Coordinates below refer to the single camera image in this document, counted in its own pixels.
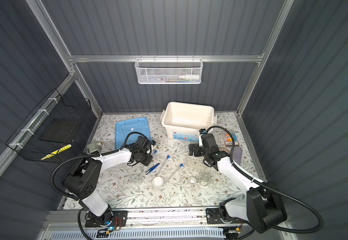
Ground clear plastic test tube rack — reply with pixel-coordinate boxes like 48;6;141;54
183;158;206;178

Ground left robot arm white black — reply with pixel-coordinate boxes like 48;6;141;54
62;136;156;217

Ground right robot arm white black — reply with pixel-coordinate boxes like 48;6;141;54
195;134;287;233

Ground blue plastic tweezers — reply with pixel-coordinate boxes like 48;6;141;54
146;163;160;175

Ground colourful marker pack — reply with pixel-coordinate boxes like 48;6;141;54
224;133;239;147

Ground blue plastic bin lid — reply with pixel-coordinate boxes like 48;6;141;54
115;117;151;149

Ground small clear glass beaker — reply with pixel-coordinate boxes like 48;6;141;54
131;175;141;185

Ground clear glass conical flask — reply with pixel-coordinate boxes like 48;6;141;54
198;171;212;187

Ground white plastic storage bin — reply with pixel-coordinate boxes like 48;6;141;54
160;102;217;143

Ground small white crucible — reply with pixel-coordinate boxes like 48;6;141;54
188;177;197;185

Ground white tube in mesh basket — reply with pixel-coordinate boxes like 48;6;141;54
179;75;201;81

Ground yellow black striped tape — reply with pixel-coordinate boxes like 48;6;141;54
41;144;72;161

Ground black pad in basket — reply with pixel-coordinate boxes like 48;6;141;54
40;119;82;144

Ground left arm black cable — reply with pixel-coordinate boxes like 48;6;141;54
49;131;151;201

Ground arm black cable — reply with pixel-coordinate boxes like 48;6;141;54
205;125;325;234
49;131;151;201

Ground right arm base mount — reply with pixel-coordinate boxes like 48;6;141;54
206;207;243;225

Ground aluminium rail front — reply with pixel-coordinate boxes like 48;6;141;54
42;207;245;231

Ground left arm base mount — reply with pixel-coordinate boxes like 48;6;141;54
85;211;129;228

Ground white wire mesh basket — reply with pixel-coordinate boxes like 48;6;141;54
135;60;204;85

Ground black wire mesh basket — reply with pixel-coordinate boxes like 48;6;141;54
6;91;92;163

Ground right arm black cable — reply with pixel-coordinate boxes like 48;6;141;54
205;125;325;234

